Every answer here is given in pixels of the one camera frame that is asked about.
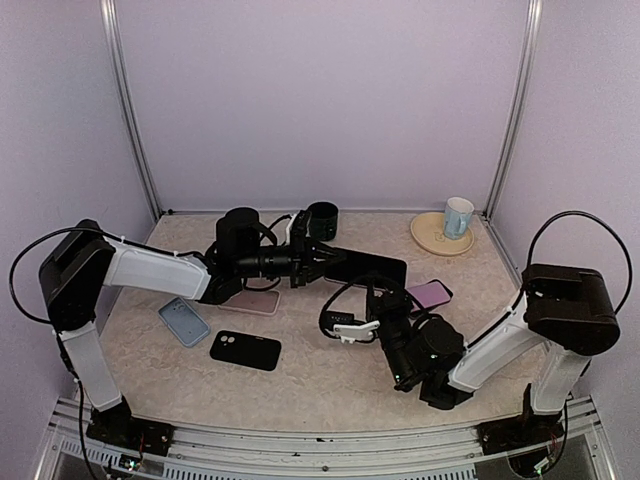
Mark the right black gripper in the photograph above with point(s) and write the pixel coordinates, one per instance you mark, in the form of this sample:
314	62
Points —
393	301

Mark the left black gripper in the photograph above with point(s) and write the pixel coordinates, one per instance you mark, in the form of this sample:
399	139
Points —
306	268

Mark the pink phone case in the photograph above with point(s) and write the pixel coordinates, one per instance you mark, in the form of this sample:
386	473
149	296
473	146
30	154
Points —
255	303

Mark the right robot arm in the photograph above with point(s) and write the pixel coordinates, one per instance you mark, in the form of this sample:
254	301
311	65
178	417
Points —
567	307

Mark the black phone case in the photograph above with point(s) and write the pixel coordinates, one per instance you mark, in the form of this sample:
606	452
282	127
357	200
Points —
246	350

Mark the light blue phone case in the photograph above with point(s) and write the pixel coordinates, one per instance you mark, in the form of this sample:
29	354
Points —
184	322

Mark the dark green cup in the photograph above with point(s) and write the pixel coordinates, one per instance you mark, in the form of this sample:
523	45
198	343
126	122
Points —
323	222

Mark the beige round plate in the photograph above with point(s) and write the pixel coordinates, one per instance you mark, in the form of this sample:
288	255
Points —
427	230

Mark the light blue mug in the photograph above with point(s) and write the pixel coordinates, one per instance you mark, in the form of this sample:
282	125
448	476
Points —
457	217

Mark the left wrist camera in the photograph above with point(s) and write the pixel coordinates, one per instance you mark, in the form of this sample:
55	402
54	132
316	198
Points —
297	232

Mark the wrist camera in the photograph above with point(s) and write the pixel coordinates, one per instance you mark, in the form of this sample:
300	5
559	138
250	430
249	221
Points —
297	232
346	328

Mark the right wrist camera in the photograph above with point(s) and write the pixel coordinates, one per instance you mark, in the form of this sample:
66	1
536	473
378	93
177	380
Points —
346	328

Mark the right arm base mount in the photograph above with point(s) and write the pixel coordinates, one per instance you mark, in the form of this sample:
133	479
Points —
514	433

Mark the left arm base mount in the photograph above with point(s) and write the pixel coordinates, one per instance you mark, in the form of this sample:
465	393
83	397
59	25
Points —
136	434

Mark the right aluminium frame post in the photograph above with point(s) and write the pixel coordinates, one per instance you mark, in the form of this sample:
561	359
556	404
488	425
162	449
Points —
516	112

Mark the aluminium frame post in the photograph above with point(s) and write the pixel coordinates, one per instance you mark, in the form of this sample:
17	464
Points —
110	22
516	112

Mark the left aluminium frame post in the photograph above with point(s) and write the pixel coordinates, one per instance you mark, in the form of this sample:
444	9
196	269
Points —
110	22

